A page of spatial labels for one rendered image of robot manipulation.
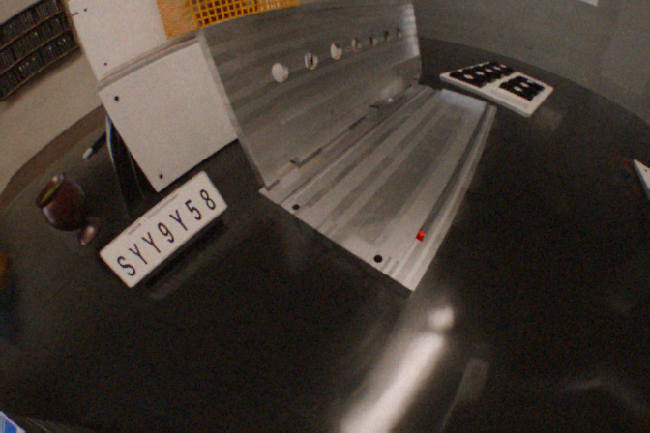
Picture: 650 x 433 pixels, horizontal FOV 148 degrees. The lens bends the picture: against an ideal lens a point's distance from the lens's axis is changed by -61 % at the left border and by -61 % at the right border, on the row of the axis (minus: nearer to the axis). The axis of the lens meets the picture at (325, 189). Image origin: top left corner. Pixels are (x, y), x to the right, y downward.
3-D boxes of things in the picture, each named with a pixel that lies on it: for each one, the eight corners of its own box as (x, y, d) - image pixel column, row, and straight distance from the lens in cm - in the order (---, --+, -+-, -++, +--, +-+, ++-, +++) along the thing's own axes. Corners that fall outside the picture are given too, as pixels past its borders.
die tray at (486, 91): (528, 118, 64) (529, 114, 64) (437, 78, 73) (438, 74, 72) (552, 91, 102) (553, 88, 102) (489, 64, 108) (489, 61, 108)
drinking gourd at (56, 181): (109, 207, 52) (73, 161, 48) (103, 240, 45) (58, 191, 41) (80, 225, 56) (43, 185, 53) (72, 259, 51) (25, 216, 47)
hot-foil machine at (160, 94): (160, 198, 42) (46, -42, 40) (129, 137, 80) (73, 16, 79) (391, 62, 85) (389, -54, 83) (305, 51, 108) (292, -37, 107)
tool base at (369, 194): (407, 300, 23) (417, 284, 20) (262, 201, 31) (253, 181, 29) (494, 117, 57) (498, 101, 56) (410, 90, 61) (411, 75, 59)
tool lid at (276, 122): (200, 27, 23) (194, 33, 25) (272, 198, 27) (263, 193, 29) (413, -1, 57) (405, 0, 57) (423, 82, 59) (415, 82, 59)
